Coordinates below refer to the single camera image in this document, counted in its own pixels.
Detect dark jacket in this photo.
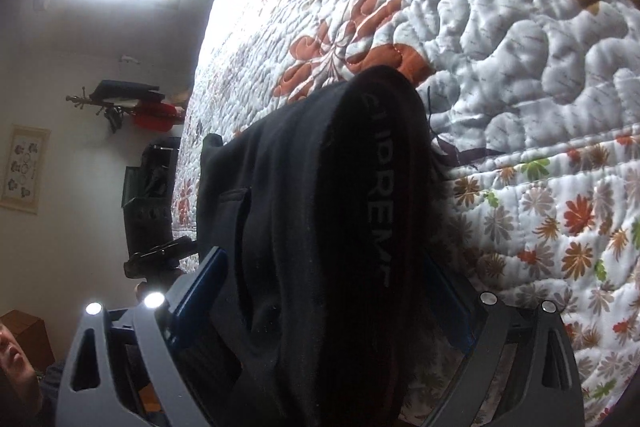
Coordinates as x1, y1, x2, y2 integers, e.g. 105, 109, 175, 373
90, 79, 167, 108

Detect black bag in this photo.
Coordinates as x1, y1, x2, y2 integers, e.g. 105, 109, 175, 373
121, 136, 183, 258

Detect person's face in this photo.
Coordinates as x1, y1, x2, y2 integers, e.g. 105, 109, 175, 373
0, 321, 40, 408

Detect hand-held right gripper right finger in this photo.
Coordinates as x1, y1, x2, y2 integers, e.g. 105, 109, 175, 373
424, 256, 587, 427

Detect red bag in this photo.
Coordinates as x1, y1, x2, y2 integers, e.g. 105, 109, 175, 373
132, 101, 185, 134

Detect black pants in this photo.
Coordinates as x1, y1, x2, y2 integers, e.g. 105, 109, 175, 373
196, 66, 457, 427

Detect brown wooden cabinet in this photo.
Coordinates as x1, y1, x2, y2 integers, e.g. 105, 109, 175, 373
0, 309, 55, 372

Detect framed wall picture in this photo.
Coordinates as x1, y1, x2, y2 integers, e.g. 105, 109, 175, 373
0, 124, 52, 216

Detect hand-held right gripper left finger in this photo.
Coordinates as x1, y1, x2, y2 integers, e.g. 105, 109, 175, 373
55, 246, 229, 427

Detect wooden coat rack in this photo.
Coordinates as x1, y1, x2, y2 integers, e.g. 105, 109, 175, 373
65, 88, 132, 134

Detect floral quilted bedspread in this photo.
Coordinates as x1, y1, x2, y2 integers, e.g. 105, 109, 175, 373
170, 0, 640, 427

